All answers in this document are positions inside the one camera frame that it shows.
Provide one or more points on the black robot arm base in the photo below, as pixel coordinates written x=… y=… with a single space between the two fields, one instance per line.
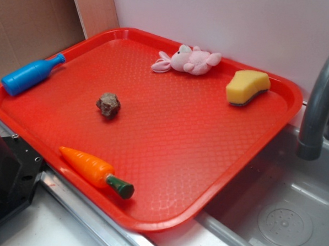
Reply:
x=20 y=171

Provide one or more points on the brown rock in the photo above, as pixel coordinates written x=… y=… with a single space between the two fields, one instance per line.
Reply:
x=109 y=105

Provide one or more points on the red plastic tray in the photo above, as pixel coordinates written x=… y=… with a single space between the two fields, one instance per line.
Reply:
x=175 y=138

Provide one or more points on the pink plush bunny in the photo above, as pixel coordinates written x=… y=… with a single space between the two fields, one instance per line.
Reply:
x=189 y=60

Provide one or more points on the orange plastic toy carrot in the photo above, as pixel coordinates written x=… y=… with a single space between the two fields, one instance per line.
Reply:
x=96 y=171

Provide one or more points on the yellow sponge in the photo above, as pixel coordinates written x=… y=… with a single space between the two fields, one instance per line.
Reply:
x=245 y=85

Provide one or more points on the grey toy sink basin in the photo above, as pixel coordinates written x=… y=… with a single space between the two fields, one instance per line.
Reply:
x=277 y=199

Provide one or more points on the grey toy faucet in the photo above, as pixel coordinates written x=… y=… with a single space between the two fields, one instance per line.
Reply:
x=315 y=124

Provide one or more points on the blue plastic toy bottle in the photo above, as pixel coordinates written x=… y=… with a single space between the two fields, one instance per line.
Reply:
x=30 y=75

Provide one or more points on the brown cardboard panel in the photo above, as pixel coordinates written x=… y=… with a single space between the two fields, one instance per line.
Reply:
x=38 y=29

